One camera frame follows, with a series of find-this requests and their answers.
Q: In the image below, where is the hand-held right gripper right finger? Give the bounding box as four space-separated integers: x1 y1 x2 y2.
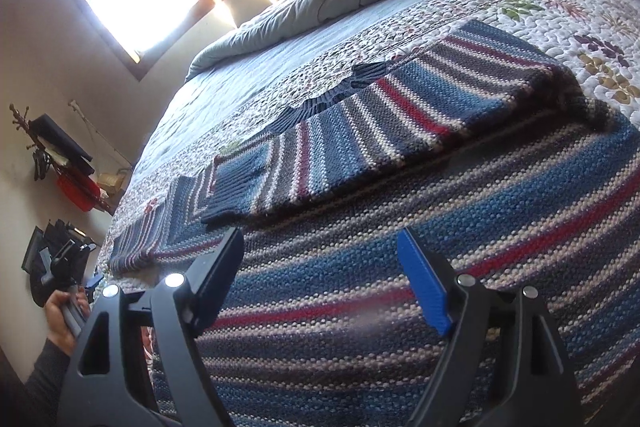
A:
396 227 584 427

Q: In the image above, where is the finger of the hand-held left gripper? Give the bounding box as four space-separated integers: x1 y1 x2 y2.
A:
82 273 105 304

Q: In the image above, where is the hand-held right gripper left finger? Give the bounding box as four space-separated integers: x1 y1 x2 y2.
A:
56 227 246 427

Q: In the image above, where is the striped knit sweater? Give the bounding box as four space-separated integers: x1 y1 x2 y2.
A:
107 19 640 427

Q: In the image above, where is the person's left hand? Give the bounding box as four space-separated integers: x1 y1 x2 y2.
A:
43 289 92 358

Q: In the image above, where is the red bag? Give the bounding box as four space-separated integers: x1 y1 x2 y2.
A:
55 172 103 212

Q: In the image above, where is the beige box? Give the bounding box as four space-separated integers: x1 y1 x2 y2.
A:
96 170 130 200

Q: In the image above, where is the black bag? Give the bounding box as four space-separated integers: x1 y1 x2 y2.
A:
27 113 96 175

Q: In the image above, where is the wooden coat rack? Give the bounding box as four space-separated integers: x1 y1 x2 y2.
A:
9 103 115 214

